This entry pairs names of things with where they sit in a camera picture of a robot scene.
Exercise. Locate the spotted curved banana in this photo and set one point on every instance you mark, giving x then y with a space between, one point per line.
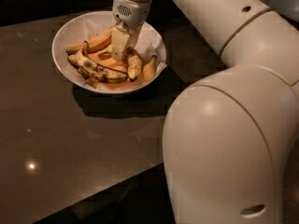
133 59

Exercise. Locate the orange top banana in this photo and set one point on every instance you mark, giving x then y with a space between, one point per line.
96 43

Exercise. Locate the orange banana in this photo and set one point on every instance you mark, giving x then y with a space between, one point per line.
148 72
96 43
104 59

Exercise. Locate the white paper bowl liner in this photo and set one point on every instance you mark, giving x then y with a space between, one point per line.
149 43

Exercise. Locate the spotted front banana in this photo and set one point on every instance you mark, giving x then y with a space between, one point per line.
96 70

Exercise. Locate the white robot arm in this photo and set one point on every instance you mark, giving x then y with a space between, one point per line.
227 137

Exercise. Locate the orange right banana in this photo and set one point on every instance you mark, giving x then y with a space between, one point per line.
148 72

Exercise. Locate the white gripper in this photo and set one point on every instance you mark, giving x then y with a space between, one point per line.
133 11

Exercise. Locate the orange middle banana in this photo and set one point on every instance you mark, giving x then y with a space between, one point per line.
104 59

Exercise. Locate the white bowl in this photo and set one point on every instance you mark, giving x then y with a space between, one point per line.
77 30

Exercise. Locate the dark cabinets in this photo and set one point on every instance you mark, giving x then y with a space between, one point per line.
16 11

